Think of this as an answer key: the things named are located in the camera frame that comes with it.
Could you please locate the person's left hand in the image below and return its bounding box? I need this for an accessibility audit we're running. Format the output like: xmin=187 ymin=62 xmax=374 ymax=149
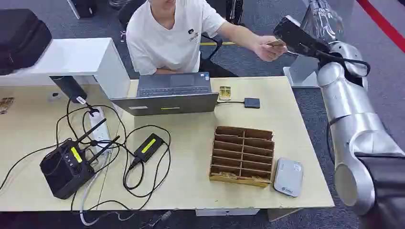
xmin=253 ymin=35 xmax=288 ymax=62

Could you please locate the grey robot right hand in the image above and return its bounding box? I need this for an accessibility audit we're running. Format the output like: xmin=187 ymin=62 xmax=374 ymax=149
xmin=273 ymin=15 xmax=332 ymax=60

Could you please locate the yellow floor tape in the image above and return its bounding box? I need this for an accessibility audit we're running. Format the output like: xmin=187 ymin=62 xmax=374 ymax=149
xmin=199 ymin=41 xmax=237 ymax=46

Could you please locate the black stand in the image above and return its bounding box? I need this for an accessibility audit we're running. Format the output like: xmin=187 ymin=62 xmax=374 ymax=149
xmin=225 ymin=0 xmax=245 ymax=25

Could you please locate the red floor tape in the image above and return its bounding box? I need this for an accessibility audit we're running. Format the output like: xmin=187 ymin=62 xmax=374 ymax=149
xmin=356 ymin=0 xmax=405 ymax=54

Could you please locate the person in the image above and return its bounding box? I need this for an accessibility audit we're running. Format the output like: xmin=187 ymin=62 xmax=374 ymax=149
xmin=125 ymin=0 xmax=288 ymax=76

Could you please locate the wooden card box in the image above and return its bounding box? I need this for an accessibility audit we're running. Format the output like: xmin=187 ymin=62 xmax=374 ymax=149
xmin=208 ymin=126 xmax=275 ymax=188

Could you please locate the grey laptop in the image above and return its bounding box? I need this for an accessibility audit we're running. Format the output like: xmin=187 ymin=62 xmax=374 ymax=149
xmin=109 ymin=72 xmax=220 ymax=117

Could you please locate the pale grey flat device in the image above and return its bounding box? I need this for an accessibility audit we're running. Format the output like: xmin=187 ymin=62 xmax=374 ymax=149
xmin=273 ymin=157 xmax=304 ymax=198

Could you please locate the black adapter with yellow label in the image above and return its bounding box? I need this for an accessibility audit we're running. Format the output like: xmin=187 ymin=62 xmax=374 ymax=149
xmin=133 ymin=133 xmax=165 ymax=163

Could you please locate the white power strip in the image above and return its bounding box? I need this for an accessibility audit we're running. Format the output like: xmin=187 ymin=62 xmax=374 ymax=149
xmin=88 ymin=106 xmax=112 ymax=153

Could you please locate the black case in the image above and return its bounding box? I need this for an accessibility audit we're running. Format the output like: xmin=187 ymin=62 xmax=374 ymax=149
xmin=70 ymin=0 xmax=98 ymax=19

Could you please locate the black router with antennas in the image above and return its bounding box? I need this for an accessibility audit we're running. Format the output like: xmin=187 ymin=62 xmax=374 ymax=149
xmin=39 ymin=118 xmax=121 ymax=200

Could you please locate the black bag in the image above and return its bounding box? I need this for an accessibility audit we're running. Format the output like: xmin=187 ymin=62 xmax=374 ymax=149
xmin=0 ymin=8 xmax=53 ymax=76

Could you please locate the patterned gold card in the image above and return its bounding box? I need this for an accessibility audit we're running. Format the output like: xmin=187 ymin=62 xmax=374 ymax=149
xmin=0 ymin=97 xmax=15 ymax=115

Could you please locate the shiny metal post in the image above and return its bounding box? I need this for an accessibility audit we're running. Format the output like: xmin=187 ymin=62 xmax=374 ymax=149
xmin=299 ymin=0 xmax=345 ymax=43

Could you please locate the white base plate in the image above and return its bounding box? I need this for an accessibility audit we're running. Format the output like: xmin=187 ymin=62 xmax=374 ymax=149
xmin=282 ymin=56 xmax=320 ymax=88

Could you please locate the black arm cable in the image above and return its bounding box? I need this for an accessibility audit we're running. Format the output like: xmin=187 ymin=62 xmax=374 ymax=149
xmin=316 ymin=50 xmax=371 ymax=87

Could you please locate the black adapter cable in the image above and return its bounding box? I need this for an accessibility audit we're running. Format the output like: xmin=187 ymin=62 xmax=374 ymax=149
xmin=121 ymin=124 xmax=172 ymax=199

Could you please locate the black plug cable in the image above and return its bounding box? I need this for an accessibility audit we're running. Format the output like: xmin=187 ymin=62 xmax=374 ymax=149
xmin=55 ymin=98 xmax=128 ymax=149

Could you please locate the white cable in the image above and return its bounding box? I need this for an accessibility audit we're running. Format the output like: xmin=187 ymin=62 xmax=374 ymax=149
xmin=78 ymin=151 xmax=110 ymax=227

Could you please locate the black router cable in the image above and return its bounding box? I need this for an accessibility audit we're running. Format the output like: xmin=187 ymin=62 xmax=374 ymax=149
xmin=0 ymin=138 xmax=73 ymax=191

